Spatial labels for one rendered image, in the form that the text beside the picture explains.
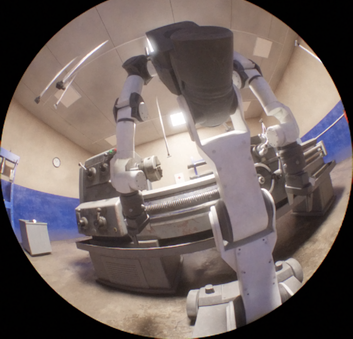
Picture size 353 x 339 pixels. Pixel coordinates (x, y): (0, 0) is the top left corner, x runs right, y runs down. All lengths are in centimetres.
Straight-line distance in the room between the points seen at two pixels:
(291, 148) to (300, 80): 450
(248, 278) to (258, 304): 10
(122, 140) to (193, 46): 34
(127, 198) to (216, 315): 62
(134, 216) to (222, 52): 51
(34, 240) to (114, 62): 351
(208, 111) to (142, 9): 256
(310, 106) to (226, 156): 449
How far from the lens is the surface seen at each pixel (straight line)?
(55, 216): 412
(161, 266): 94
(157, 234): 92
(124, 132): 41
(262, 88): 45
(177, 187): 83
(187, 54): 22
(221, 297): 67
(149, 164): 106
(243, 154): 32
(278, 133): 38
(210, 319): 63
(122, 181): 40
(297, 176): 42
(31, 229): 246
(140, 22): 270
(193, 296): 71
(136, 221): 45
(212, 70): 23
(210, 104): 28
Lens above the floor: 70
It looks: 20 degrees up
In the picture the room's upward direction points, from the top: 14 degrees counter-clockwise
